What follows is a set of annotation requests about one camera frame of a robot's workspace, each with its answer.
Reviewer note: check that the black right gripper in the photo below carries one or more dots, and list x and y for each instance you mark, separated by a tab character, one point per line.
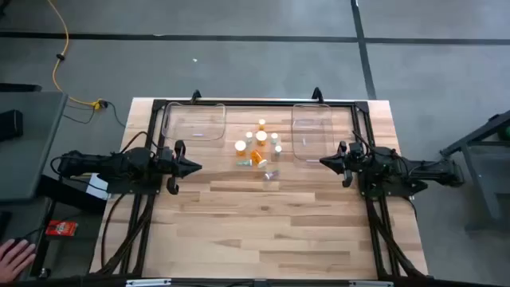
350	167

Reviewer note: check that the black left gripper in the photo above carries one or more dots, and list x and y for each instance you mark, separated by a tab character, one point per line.
172	165

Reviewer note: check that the yellow cup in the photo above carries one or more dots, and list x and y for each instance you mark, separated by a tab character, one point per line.
240	146

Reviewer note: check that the orange pill bottle white cap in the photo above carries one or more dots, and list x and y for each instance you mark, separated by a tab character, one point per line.
257	156
261	136

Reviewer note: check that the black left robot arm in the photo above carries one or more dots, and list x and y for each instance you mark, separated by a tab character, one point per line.
119	163

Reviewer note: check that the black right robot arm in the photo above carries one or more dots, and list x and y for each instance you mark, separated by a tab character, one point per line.
398	167

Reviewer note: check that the clear plastic bin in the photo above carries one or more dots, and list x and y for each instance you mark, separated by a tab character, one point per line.
312	131
191	121

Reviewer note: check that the small orange pill bottle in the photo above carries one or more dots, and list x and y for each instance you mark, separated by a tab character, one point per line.
261	123

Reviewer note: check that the black table clamp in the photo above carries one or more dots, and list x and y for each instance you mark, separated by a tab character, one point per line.
317	95
195	95

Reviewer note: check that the black control box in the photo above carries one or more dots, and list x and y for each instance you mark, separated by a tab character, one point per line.
67	195

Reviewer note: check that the red card box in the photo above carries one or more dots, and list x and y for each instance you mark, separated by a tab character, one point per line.
61	228

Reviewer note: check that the grey metal stand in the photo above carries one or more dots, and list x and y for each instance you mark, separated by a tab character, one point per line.
480	183

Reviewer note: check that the grey desk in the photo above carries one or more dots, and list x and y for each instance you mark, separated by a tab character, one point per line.
32	159

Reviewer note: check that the green object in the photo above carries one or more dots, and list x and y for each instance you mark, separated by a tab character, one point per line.
505	133

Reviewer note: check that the black speaker box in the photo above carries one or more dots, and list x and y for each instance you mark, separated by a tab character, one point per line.
10	124

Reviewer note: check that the black monitor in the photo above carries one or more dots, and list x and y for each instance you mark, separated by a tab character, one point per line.
20	87

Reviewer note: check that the person's hand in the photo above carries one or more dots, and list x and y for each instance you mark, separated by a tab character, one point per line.
14	259

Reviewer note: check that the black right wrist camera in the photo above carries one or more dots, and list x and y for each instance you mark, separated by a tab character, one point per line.
355	148

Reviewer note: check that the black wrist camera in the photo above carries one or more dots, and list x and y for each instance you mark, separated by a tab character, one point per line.
355	148
166	153

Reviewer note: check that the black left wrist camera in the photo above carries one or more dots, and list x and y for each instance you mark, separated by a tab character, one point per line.
166	153

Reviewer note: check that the silver metal bracket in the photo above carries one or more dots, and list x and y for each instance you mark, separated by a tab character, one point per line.
147	283

